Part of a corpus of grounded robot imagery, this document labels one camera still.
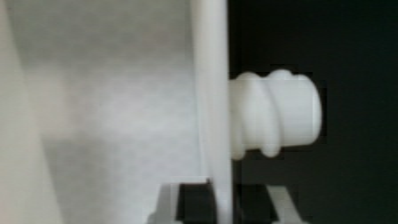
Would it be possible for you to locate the white door panel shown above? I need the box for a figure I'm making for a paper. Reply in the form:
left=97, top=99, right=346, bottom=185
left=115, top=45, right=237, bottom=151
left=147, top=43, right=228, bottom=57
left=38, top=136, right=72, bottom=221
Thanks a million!
left=230, top=69, right=322, bottom=160

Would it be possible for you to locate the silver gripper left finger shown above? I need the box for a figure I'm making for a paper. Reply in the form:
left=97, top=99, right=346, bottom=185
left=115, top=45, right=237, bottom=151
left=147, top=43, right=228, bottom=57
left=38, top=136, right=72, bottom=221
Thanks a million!
left=150, top=176, right=218, bottom=224

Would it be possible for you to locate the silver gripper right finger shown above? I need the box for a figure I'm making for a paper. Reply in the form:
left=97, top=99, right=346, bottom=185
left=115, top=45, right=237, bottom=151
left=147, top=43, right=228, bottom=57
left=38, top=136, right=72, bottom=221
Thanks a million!
left=237, top=184, right=312, bottom=224

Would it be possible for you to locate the white cabinet box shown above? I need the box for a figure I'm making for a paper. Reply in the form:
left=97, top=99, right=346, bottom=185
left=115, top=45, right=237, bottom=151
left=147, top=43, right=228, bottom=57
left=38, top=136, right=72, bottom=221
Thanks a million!
left=0, top=0, right=234, bottom=224

